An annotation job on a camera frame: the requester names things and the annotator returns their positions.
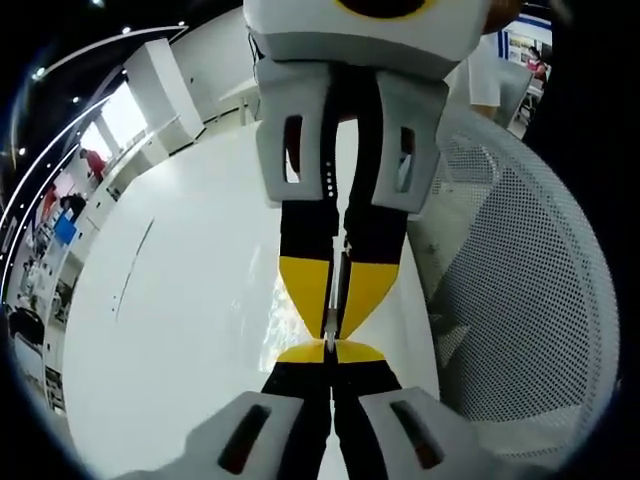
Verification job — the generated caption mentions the blue board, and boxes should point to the blue board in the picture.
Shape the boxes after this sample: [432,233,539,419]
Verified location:
[53,212,82,247]

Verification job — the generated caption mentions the grey mesh office chair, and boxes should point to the grey mesh office chair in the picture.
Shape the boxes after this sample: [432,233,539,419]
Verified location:
[413,107,622,464]

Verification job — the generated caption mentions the blue framed wall poster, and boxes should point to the blue framed wall poster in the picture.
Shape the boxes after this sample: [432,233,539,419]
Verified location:
[497,13,554,64]

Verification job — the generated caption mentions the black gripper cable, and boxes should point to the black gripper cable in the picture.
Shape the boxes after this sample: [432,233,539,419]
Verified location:
[246,27,264,89]

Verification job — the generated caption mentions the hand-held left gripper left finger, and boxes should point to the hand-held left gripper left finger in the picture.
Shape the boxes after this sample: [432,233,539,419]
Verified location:
[119,342,334,480]

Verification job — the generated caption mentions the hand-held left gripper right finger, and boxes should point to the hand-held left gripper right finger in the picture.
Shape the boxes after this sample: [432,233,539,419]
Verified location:
[333,342,481,480]

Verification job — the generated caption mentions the person's right hand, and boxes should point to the person's right hand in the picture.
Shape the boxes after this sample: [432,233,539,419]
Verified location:
[482,0,524,34]

